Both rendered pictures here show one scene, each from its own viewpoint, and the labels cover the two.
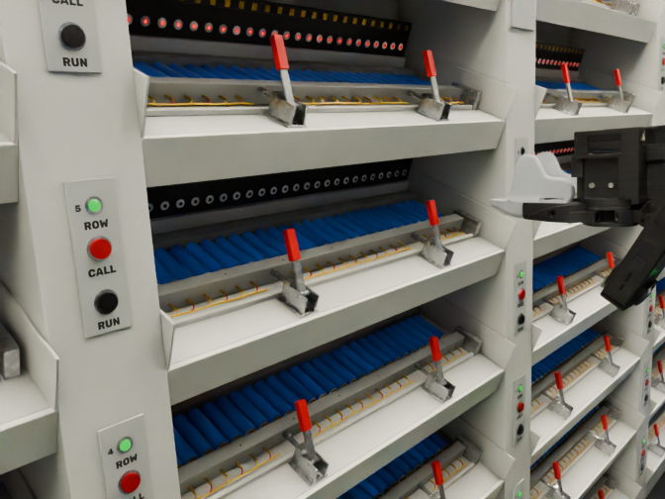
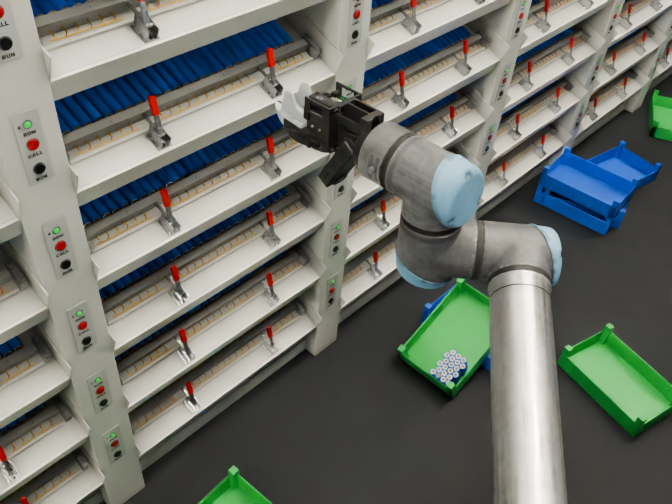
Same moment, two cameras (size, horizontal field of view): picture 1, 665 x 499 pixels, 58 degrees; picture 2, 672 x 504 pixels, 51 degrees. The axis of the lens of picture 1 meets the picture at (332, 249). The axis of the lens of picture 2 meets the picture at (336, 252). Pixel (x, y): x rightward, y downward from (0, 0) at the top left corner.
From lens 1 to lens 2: 0.69 m
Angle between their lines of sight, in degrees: 32
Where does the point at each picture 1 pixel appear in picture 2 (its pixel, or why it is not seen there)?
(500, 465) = (322, 211)
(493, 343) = not seen: hidden behind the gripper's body
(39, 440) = (12, 231)
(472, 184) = (318, 17)
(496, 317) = not seen: hidden behind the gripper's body
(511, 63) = not seen: outside the picture
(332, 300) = (183, 134)
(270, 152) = (133, 62)
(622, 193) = (322, 137)
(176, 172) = (72, 89)
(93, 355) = (35, 193)
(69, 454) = (28, 237)
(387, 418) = (229, 191)
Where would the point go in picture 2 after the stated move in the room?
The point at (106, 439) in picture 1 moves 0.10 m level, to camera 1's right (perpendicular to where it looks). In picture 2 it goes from (46, 228) to (110, 231)
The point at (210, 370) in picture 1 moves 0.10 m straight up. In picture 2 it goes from (101, 188) to (91, 137)
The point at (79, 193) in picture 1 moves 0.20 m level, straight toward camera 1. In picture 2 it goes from (19, 120) to (35, 206)
